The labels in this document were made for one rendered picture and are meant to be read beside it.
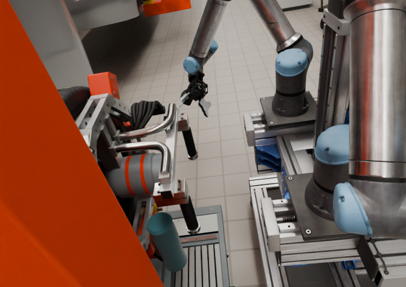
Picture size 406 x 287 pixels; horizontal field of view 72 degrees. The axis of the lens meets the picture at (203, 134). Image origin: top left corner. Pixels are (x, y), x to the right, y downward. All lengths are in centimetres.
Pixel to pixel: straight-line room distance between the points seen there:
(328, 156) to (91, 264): 54
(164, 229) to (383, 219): 67
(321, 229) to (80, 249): 61
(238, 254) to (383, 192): 133
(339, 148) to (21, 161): 61
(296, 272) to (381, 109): 108
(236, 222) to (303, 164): 83
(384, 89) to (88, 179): 43
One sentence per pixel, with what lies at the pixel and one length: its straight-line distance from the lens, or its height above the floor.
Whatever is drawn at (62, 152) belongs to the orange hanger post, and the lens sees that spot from 37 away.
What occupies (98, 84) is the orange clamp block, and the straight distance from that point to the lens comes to 101.
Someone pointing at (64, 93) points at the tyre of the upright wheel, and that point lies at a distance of 92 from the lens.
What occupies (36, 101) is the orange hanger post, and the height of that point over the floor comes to 138.
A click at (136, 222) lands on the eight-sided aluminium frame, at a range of 118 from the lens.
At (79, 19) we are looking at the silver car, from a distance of 340.
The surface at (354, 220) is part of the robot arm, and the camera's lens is 47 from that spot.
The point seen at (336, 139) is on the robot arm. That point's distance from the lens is 74.
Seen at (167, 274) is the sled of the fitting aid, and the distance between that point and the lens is 158.
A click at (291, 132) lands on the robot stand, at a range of 125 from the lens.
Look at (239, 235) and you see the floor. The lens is 179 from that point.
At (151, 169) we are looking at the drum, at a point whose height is 90.
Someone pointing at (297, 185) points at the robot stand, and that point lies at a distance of 92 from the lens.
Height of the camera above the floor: 151
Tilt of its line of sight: 37 degrees down
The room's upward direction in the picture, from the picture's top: 12 degrees counter-clockwise
